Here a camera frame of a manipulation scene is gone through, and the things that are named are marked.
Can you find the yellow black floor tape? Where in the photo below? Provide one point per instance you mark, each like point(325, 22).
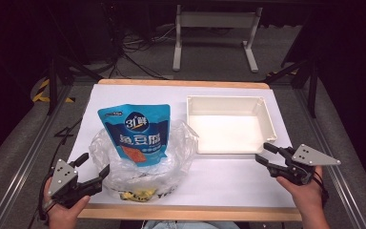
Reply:
point(43, 95)

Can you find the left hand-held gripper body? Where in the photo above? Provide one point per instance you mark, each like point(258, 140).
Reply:
point(61, 178)

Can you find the blue snack pouch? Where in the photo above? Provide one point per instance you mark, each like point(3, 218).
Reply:
point(138, 133)

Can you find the clear plastic bag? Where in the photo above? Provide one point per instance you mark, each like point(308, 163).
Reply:
point(174, 152)

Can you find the person's left hand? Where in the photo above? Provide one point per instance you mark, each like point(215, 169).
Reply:
point(62, 211)

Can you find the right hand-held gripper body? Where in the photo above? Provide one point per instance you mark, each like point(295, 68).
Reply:
point(301, 165)

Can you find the person's right hand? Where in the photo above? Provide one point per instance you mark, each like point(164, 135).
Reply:
point(306, 192)

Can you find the aluminium rail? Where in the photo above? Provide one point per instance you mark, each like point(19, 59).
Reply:
point(28, 149)
point(329, 152)

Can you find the white paper sheet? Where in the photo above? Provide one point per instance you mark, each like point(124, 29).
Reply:
point(232, 181)

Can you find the black metal stand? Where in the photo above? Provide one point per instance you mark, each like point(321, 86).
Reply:
point(313, 86)
point(53, 82)

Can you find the white plastic bin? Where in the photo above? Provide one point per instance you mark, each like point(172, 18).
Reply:
point(228, 132)

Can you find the white metal table frame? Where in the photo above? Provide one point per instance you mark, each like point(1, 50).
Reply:
point(216, 19)

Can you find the yellow black wrapper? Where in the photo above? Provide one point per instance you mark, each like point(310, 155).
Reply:
point(137, 194)

